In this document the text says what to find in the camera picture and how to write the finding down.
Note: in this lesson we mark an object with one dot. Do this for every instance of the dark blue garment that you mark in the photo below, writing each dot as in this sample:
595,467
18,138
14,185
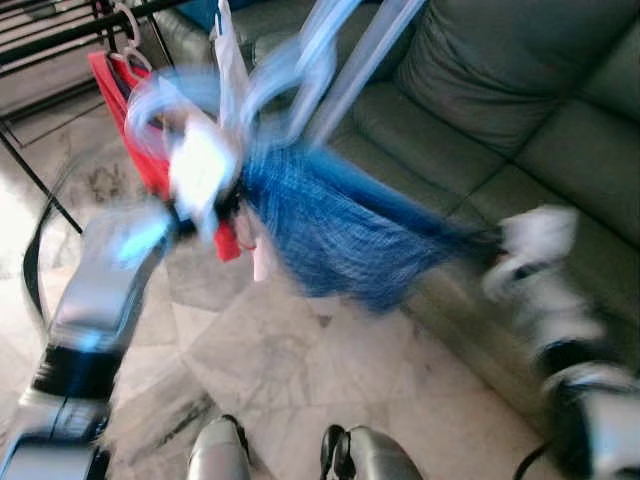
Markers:
350,230

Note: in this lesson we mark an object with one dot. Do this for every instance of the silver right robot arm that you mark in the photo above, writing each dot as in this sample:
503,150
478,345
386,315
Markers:
560,320

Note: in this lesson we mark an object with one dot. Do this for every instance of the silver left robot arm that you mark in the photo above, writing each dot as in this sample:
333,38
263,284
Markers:
100,290

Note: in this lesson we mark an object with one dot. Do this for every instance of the white plastic hanger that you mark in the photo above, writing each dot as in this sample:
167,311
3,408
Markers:
132,15

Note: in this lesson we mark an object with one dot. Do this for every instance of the red and white garment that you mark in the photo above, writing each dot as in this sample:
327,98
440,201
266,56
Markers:
130,120

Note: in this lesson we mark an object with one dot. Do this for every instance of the blue box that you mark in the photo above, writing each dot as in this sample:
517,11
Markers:
205,10

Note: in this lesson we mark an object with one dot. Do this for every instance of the black metal drying rack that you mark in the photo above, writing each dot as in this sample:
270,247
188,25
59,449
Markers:
60,33

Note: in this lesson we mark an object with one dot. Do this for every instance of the silver left robot leg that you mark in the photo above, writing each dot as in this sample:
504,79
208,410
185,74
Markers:
218,455

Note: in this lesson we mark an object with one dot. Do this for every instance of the silver robot leg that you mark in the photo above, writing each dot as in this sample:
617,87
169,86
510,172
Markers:
380,460
218,455

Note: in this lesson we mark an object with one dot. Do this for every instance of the dark green sofa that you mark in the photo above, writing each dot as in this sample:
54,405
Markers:
480,90

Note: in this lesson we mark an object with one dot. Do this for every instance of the silver right robot leg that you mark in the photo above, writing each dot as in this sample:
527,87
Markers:
380,460

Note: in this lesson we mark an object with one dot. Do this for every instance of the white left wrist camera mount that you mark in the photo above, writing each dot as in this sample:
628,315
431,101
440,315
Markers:
200,165

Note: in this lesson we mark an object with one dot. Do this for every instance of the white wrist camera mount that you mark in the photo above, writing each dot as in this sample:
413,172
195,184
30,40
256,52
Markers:
540,235
200,165

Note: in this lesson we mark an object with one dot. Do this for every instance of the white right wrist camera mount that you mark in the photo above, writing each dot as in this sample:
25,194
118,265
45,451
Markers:
540,235

